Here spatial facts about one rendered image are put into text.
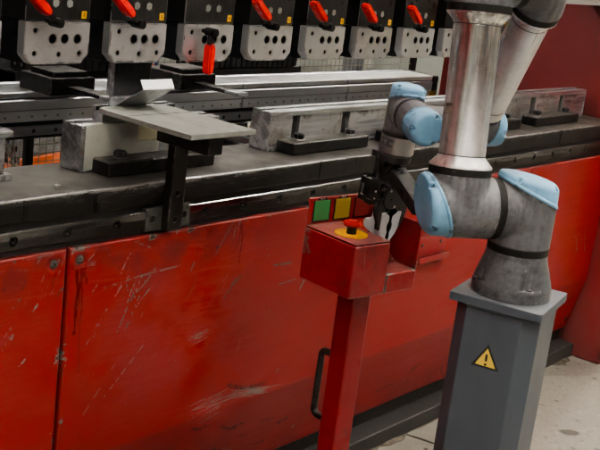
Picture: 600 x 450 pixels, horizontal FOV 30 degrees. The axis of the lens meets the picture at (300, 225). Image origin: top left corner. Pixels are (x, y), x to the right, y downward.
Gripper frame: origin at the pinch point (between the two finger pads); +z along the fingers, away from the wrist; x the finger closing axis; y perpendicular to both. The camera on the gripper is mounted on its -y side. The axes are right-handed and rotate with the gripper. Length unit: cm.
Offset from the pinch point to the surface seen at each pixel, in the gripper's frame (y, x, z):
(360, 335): -2.6, 4.3, 20.2
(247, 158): 32.3, 14.9, -10.1
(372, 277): -6.6, 8.8, 4.1
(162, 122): 17, 51, -24
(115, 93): 33, 52, -25
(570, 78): 73, -164, -19
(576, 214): 46, -147, 21
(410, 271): -6.6, -3.0, 4.3
